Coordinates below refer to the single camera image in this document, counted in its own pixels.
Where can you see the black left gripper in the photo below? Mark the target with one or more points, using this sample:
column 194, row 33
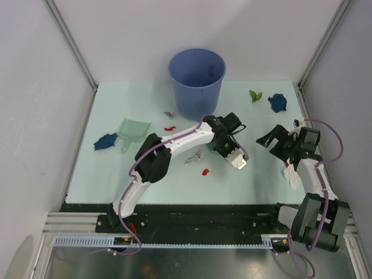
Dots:
column 234, row 146

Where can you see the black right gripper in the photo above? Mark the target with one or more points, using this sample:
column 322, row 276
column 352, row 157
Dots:
column 281, row 133

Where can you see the light green plastic dustpan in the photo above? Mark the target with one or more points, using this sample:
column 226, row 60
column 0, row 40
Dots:
column 132, row 131

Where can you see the light green hand brush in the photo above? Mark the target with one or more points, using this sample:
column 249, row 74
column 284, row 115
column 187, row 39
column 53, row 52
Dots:
column 210, row 146

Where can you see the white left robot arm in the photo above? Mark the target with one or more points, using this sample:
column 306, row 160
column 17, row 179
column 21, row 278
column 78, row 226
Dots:
column 154, row 156

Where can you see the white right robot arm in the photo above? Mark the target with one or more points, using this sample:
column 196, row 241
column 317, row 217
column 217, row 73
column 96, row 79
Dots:
column 322, row 217

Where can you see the dark blue paper scrap right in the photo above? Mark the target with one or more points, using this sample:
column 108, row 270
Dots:
column 278, row 102

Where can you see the red paper scrap lower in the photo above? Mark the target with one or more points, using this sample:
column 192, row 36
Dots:
column 205, row 172

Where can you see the white paper scrap right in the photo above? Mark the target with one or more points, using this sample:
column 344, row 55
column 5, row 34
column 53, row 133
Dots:
column 291, row 176

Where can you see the green paper scrap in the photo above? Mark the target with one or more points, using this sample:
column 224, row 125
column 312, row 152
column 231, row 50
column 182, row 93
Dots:
column 255, row 96

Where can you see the red paper scrap upper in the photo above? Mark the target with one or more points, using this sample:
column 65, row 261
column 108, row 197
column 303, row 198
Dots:
column 170, row 128

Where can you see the grey paper scrap near bin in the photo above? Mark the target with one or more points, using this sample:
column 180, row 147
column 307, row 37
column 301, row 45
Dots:
column 169, row 114

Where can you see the blue plastic waste bin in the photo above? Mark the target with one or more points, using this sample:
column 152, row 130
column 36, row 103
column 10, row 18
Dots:
column 196, row 76

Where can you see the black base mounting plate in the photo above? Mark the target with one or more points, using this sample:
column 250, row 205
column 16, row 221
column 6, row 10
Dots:
column 147, row 217

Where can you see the large dark blue paper scrap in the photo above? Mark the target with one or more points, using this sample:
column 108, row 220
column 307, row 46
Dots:
column 105, row 142

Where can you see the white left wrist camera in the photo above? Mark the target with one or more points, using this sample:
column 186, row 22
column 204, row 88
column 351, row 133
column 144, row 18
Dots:
column 237, row 159

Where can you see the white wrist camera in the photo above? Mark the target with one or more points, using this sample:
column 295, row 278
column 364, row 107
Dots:
column 237, row 159
column 298, row 123

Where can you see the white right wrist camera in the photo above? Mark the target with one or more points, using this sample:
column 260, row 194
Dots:
column 298, row 123

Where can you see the white cable duct strip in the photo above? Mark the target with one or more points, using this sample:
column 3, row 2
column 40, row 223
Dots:
column 119, row 242

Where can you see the aluminium frame post right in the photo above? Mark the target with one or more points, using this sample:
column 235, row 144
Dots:
column 332, row 28

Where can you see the aluminium frame post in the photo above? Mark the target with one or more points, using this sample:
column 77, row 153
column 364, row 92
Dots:
column 70, row 42
column 332, row 28

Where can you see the aluminium frame rail front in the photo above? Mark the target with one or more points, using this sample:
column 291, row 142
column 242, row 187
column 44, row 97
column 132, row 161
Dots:
column 73, row 223

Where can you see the aluminium frame post left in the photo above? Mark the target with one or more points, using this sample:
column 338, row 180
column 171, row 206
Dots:
column 70, row 42

